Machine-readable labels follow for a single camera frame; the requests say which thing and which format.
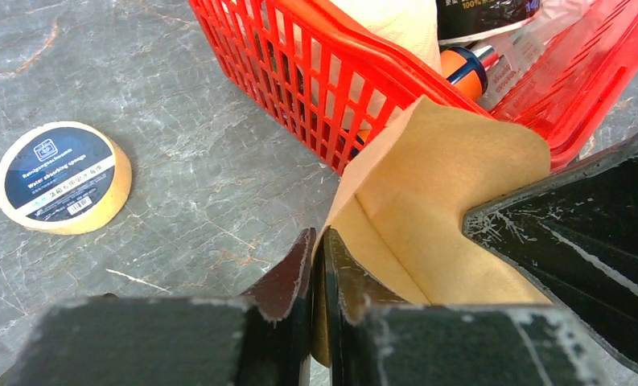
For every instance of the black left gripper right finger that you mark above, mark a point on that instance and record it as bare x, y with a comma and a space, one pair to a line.
375, 337

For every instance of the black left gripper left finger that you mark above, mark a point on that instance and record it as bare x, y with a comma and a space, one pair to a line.
259, 337

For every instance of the orange blue bottle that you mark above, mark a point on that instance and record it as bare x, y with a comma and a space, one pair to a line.
465, 69

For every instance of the black face tissue pack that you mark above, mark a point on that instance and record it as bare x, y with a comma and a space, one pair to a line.
463, 21

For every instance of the beige paper towel roll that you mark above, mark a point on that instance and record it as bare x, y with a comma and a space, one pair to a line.
412, 25

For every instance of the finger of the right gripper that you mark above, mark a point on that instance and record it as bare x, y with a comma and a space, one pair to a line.
574, 235

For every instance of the red plastic basket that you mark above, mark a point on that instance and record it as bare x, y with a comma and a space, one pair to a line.
324, 78

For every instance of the brown paper coffee filter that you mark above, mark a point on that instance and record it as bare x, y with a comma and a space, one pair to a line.
400, 204

